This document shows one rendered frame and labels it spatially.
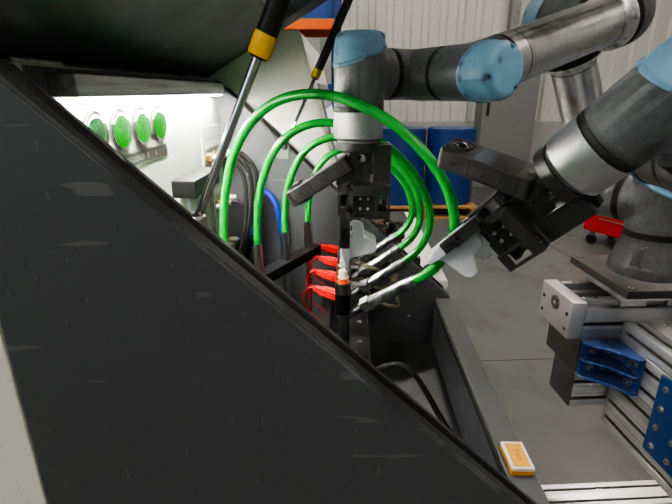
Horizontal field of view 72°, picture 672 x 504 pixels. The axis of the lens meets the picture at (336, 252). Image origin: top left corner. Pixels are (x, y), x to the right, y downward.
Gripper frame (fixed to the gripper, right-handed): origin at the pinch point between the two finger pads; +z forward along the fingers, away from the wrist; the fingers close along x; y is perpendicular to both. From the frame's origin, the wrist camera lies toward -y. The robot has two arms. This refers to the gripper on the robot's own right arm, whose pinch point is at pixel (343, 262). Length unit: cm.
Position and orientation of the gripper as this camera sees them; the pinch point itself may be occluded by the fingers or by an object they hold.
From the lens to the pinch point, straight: 77.7
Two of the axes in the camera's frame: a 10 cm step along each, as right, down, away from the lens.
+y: 10.0, 0.1, -0.3
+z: 0.0, 9.5, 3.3
